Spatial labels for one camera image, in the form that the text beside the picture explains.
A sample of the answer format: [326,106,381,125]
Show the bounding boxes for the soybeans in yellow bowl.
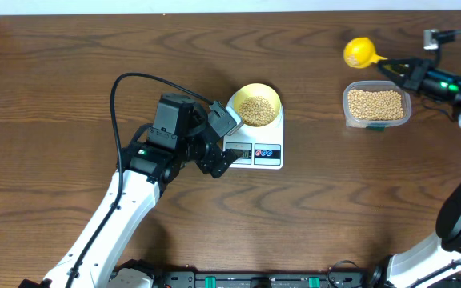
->
[239,97,275,127]

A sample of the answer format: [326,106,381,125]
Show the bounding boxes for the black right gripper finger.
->
[379,67,419,91]
[377,58,424,74]

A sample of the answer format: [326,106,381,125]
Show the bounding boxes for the yellow measuring scoop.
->
[343,38,386,69]

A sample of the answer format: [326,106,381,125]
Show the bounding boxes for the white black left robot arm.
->
[20,170,160,288]

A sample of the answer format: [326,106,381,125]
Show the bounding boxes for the white digital kitchen scale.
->
[223,92,284,170]

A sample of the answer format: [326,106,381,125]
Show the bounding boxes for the pale yellow bowl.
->
[230,83,281,126]

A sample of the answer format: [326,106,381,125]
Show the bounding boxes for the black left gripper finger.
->
[200,111,231,144]
[208,149,243,178]

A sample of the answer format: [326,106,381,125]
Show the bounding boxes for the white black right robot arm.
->
[203,45,461,287]

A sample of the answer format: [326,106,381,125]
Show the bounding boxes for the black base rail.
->
[152,269,369,288]

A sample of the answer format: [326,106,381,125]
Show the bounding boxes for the clear container of soybeans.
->
[343,81,411,129]

